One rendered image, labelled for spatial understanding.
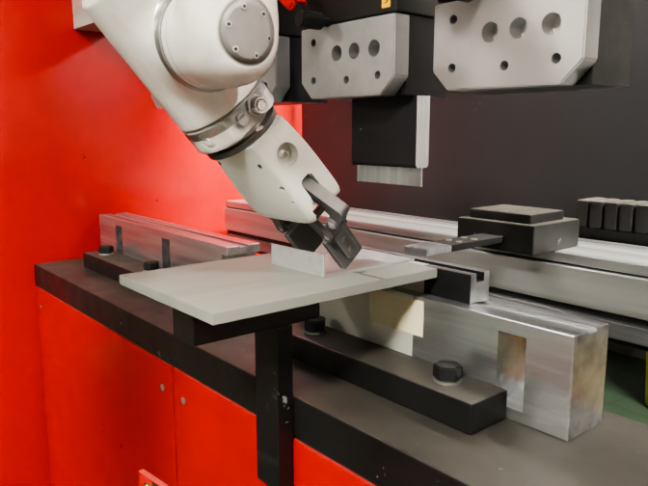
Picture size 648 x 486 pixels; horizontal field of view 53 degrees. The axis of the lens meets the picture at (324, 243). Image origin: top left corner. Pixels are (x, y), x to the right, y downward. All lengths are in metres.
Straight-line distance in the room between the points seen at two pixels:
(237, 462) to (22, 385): 0.77
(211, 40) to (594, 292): 0.58
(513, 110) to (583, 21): 0.70
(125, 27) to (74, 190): 0.93
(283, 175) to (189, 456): 0.47
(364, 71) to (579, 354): 0.35
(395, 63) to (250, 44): 0.23
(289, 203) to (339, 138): 0.97
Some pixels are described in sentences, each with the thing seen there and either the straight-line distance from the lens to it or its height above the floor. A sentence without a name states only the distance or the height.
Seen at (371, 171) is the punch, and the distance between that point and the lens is 0.75.
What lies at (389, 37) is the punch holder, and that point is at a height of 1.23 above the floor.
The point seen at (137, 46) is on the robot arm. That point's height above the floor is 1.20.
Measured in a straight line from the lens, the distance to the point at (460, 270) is 0.67.
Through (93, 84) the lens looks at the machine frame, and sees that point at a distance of 1.46.
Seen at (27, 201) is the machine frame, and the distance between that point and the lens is 1.42.
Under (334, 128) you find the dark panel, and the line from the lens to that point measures 1.57.
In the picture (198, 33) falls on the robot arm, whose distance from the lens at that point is 0.47.
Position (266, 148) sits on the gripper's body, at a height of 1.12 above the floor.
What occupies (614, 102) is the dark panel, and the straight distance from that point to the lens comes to 1.15.
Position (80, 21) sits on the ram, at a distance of 1.43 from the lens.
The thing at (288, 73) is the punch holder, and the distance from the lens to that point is 0.84.
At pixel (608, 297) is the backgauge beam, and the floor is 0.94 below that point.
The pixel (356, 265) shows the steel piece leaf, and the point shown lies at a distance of 0.67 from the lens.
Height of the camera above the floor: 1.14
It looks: 10 degrees down
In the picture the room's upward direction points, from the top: straight up
